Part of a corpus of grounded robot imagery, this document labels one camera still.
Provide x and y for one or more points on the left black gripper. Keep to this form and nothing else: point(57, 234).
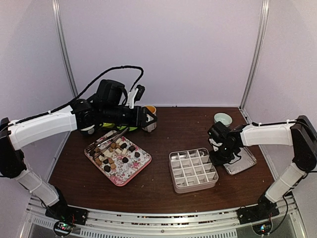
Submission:
point(140, 117)

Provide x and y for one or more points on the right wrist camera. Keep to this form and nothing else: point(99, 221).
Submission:
point(214, 145)

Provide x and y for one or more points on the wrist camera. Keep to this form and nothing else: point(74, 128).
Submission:
point(135, 95)
point(214, 145)

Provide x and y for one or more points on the green plate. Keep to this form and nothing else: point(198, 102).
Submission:
point(122, 127)

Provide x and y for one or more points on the metal serving tongs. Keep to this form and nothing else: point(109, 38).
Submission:
point(110, 138)

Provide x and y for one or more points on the right aluminium frame post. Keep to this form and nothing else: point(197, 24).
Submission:
point(257, 52)

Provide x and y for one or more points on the pink rabbit tin lid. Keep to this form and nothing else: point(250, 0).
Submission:
point(242, 162)

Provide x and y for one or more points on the floral white mug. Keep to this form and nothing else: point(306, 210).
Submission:
point(153, 125)

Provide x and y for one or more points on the aluminium frame post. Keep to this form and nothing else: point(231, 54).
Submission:
point(257, 52)
point(63, 47)

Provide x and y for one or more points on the floral pink tray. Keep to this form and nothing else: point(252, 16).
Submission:
point(120, 161)

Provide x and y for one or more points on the left aluminium frame post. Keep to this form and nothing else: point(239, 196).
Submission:
point(63, 47)

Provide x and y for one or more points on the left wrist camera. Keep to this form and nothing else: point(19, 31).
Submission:
point(135, 95)

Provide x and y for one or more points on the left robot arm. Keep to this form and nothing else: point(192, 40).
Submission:
point(110, 104)

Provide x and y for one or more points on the black white bowl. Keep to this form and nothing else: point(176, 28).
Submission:
point(88, 131)

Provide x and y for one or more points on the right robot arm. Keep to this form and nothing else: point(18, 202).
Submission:
point(291, 148)

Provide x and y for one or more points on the front aluminium rail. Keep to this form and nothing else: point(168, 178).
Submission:
point(223, 223)

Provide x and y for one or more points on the pale blue tea bowl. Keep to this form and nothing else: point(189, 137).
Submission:
point(223, 118)

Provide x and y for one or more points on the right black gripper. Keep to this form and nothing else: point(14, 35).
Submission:
point(216, 161)

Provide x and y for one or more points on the green bowl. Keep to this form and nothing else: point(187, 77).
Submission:
point(105, 125)

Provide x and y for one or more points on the pink divided tin box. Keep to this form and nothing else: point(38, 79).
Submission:
point(192, 170)

